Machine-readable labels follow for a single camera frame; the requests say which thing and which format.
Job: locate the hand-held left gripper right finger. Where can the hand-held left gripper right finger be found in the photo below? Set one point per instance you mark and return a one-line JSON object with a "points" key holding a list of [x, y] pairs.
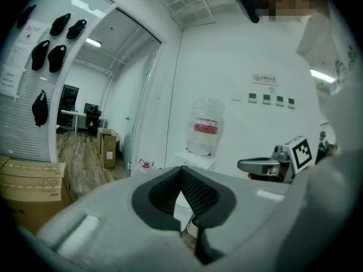
{"points": [[249, 222]]}

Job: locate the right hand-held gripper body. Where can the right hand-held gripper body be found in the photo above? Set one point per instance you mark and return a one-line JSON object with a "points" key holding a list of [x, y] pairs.
{"points": [[300, 152]]}

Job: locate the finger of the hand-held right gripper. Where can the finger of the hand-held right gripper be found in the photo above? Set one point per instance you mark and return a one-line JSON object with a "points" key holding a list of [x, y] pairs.
{"points": [[255, 164], [263, 176]]}

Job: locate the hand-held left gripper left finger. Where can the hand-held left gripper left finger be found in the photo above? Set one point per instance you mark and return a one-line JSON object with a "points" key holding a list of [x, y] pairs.
{"points": [[113, 237]]}

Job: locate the water dispenser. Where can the water dispenser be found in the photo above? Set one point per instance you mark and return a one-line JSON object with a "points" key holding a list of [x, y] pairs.
{"points": [[195, 160]]}

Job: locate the large clear water bottle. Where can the large clear water bottle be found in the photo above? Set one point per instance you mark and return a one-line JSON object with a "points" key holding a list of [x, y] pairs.
{"points": [[204, 123]]}

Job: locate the black shelf cabinet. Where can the black shelf cabinet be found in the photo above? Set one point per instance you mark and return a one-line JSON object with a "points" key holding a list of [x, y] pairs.
{"points": [[68, 98]]}

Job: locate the white cartoon print shirt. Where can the white cartoon print shirt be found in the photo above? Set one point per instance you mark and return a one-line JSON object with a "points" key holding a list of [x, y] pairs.
{"points": [[334, 208]]}

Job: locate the ceiling tube light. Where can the ceiling tube light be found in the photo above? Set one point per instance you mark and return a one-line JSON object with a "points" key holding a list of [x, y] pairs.
{"points": [[323, 76], [93, 42]]}

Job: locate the plain cardboard box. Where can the plain cardboard box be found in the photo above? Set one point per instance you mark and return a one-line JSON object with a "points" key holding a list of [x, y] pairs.
{"points": [[34, 214]]}

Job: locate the cardboard box with white label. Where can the cardboard box with white label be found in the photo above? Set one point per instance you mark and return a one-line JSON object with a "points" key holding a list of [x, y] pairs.
{"points": [[109, 149]]}

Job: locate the perforated cardboard box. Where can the perforated cardboard box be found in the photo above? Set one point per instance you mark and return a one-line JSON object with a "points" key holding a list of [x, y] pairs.
{"points": [[31, 167], [31, 188]]}

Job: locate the black office chair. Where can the black office chair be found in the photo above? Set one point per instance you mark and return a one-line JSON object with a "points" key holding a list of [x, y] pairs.
{"points": [[92, 120]]}

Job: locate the glass door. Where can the glass door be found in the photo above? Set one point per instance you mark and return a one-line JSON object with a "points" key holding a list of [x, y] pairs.
{"points": [[140, 109]]}

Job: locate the white office desk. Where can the white office desk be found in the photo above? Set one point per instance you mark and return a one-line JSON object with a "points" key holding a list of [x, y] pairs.
{"points": [[71, 115]]}

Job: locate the black computer monitor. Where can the black computer monitor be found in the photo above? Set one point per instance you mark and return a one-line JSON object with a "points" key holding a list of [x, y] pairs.
{"points": [[91, 107]]}

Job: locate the white paper notice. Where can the white paper notice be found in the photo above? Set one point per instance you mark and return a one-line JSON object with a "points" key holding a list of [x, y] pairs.
{"points": [[32, 33], [11, 81], [20, 55]]}

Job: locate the group of black hanging caps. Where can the group of black hanging caps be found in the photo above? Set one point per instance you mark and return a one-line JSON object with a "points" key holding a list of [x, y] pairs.
{"points": [[56, 58]]}

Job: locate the white wall thermostat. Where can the white wall thermostat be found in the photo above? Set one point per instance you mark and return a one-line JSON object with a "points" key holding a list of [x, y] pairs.
{"points": [[266, 98], [291, 102], [280, 100], [252, 97]]}

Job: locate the white wall switch plate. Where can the white wall switch plate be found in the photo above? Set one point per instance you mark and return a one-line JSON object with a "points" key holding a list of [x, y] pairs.
{"points": [[236, 96]]}

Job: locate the white rectangular wall sign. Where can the white rectangular wall sign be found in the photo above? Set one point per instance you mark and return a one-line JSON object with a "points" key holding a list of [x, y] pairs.
{"points": [[264, 79]]}

